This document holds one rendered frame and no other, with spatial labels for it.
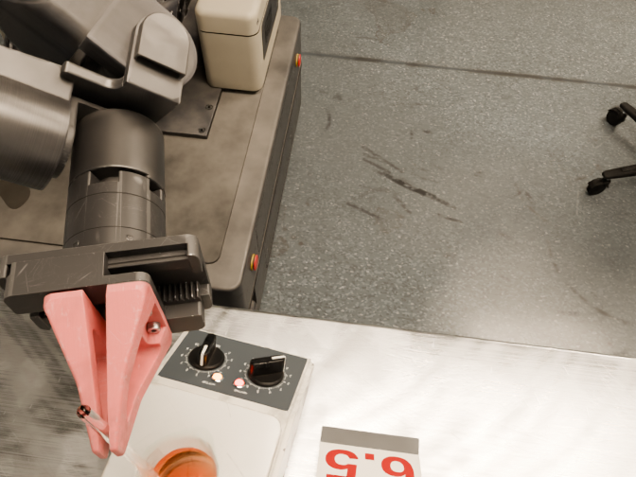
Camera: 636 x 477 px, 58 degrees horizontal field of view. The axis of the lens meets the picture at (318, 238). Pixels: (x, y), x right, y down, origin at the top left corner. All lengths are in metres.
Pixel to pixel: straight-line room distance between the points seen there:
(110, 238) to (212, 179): 0.89
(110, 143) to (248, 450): 0.25
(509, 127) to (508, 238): 0.42
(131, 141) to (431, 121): 1.55
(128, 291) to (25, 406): 0.34
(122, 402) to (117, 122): 0.17
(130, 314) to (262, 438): 0.21
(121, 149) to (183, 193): 0.84
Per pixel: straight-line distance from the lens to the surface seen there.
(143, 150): 0.37
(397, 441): 0.57
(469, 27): 2.25
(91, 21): 0.40
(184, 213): 1.17
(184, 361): 0.54
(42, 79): 0.38
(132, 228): 0.33
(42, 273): 0.32
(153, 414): 0.49
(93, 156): 0.37
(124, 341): 0.30
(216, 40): 1.29
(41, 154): 0.36
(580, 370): 0.65
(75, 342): 0.31
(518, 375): 0.62
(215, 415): 0.48
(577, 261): 1.68
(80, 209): 0.35
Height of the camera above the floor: 1.30
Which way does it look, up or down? 57 degrees down
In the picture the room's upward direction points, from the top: 2 degrees clockwise
